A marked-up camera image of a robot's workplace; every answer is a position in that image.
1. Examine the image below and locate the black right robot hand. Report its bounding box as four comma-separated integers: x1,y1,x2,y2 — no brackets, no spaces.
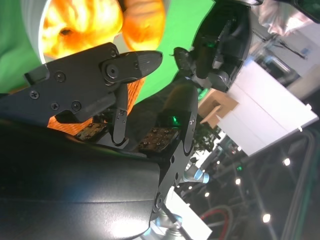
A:
0,42,200,240

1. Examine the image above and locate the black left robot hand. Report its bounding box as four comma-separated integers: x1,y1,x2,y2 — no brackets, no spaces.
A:
173,0,253,93

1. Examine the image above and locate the orange loaf bread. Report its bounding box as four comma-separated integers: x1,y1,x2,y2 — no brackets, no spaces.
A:
122,0,166,52

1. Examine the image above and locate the orange white ring bread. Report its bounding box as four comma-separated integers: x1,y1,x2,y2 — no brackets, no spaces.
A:
41,0,125,60

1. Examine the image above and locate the grey round bowl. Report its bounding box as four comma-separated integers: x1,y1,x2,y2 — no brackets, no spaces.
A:
21,0,172,65

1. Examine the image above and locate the orange wicker basket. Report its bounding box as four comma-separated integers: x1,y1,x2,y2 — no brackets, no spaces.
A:
47,76,147,137

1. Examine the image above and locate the green tablecloth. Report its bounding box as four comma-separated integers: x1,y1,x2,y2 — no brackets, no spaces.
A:
0,0,216,106

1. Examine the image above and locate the brown cardboard box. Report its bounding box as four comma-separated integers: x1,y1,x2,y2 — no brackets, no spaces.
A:
198,88,238,128

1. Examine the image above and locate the white board panel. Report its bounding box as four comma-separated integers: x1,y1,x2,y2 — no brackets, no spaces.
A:
217,61,317,158

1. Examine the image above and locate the green leafy plant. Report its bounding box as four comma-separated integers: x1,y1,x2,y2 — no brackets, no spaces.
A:
194,122,222,152

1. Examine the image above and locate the red floor cable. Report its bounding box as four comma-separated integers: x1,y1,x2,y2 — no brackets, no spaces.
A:
199,208,231,240

